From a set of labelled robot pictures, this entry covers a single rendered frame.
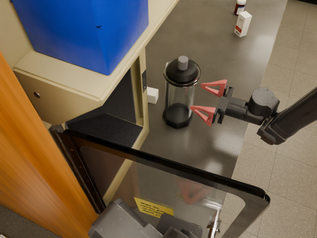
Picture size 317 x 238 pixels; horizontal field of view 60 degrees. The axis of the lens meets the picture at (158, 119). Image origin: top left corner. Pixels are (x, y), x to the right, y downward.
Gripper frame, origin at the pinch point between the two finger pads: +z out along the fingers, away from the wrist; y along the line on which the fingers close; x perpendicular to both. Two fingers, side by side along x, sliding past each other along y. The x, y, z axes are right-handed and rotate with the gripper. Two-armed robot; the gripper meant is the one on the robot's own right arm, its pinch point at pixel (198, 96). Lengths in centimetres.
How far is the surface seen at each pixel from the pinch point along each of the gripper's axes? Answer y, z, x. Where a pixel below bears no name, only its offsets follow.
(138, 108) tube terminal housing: 10.4, 15.3, 1.3
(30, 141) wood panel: 48, 3, -44
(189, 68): -0.6, 3.7, -9.8
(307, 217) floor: -28, -71, 110
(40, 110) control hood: 41, 11, -36
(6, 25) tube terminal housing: 39, 12, -47
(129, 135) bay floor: 17.2, 15.3, 6.4
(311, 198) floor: -42, -72, 110
